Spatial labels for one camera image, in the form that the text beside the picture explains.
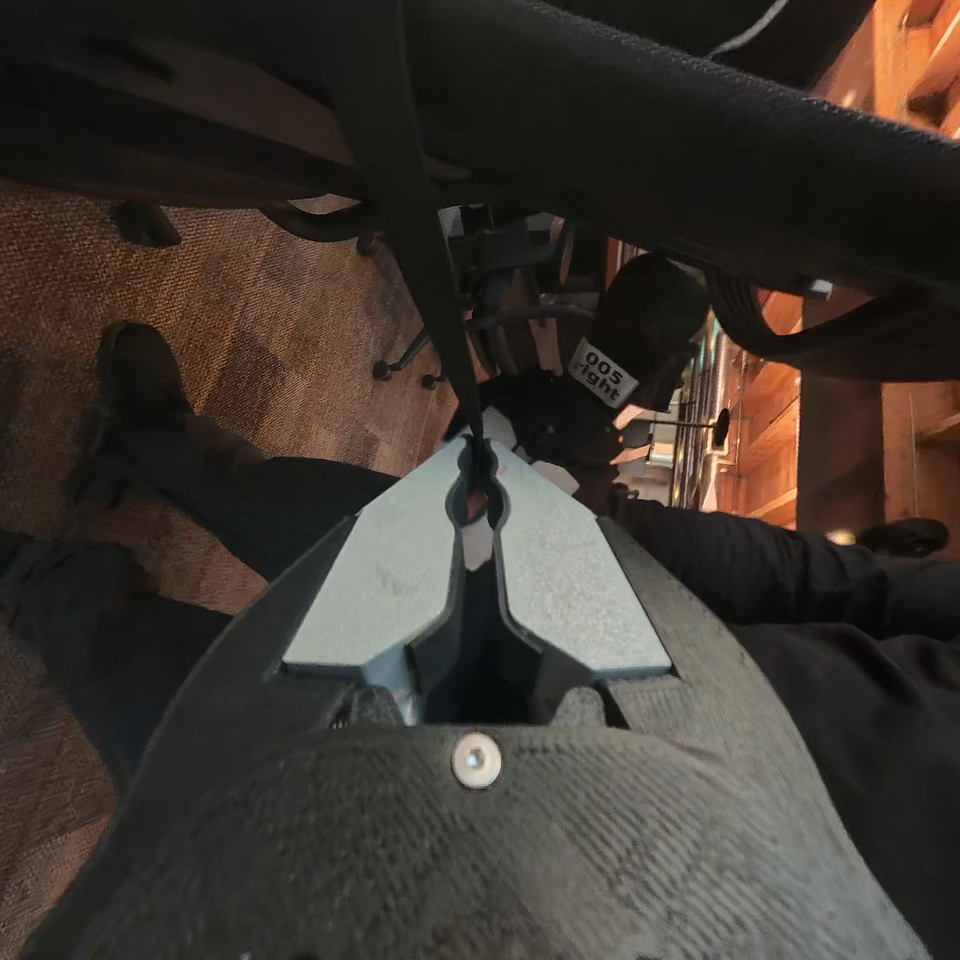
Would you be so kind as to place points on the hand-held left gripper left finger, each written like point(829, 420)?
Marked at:
point(375, 585)

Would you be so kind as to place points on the black office chair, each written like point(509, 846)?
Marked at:
point(675, 150)

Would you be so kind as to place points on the person's right hand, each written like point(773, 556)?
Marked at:
point(600, 465)

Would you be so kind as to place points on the wooden staircase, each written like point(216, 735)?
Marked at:
point(840, 450)

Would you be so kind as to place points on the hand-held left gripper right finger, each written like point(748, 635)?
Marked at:
point(577, 592)

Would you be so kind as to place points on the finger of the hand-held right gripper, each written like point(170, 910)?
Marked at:
point(496, 426)
point(556, 477)

